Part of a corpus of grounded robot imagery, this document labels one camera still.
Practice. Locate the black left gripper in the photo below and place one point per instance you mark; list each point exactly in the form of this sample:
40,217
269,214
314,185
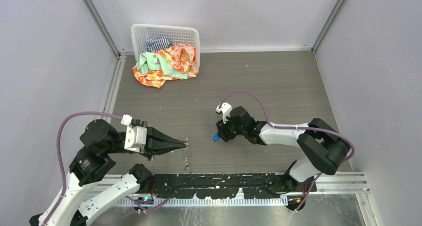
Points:
158,142

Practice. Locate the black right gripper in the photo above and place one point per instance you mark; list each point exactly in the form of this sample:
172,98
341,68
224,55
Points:
223,129

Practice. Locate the blue key tag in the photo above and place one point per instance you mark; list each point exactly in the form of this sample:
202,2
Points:
216,137

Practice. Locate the metal keyring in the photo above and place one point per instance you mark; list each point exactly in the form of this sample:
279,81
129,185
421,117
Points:
186,142

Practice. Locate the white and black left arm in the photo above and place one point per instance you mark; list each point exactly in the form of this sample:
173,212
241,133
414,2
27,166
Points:
92,162

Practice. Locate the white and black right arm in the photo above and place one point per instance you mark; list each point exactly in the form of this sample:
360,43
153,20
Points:
324,149

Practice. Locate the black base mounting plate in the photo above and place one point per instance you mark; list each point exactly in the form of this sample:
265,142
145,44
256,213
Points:
222,186

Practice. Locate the mint green cloth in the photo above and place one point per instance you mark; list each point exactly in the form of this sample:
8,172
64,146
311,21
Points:
149,61

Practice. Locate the orange floral cloth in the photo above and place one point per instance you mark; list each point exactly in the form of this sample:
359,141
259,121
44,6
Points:
183,57

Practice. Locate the blue striped cloth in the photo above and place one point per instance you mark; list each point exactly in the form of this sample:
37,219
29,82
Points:
158,43

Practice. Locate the white plastic laundry basket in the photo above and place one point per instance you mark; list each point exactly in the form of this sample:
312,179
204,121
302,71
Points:
178,34

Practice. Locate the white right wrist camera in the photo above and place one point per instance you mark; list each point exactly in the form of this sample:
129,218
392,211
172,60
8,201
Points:
224,109

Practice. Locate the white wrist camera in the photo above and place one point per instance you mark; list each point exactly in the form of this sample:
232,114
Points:
136,134
224,109

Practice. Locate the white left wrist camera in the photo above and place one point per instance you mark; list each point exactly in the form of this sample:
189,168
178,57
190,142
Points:
136,134

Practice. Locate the perforated cable duct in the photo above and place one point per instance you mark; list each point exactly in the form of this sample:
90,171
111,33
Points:
237,201

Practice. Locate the aluminium frame rail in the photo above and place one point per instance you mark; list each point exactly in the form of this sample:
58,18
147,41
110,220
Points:
342,183

